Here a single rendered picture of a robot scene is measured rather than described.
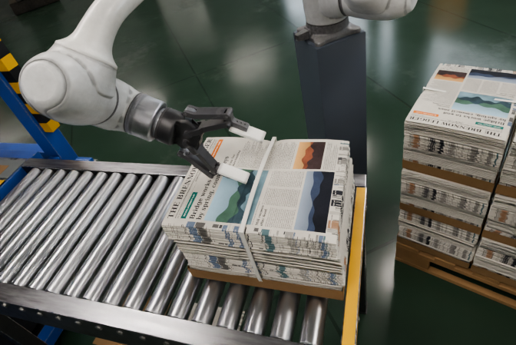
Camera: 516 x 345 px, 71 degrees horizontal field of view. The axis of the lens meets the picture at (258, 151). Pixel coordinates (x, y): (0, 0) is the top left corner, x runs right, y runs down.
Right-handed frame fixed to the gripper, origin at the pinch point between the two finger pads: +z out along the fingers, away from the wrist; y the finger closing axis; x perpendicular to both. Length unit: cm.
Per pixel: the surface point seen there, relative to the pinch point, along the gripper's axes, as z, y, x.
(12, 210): -72, 71, -1
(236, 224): 2.1, 7.1, 12.1
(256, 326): 14.7, 26.6, 22.2
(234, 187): -1.0, 8.6, 2.2
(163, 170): -27, 48, -23
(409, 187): 59, 36, -47
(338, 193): 19.2, -1.9, 2.2
